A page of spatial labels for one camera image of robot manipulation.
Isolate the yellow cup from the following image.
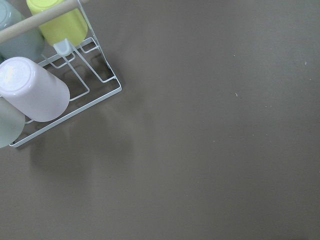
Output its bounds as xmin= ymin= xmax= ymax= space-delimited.
xmin=26 ymin=0 xmax=88 ymax=46

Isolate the pink cup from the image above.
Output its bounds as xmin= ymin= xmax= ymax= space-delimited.
xmin=0 ymin=57 xmax=70 ymax=122

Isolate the white cup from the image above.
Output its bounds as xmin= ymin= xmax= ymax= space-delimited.
xmin=0 ymin=97 xmax=25 ymax=148

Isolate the grey cup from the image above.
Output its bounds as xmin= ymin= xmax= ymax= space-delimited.
xmin=0 ymin=0 xmax=45 ymax=62

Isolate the white wire cup rack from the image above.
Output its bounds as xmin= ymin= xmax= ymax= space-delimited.
xmin=10 ymin=0 xmax=122 ymax=148

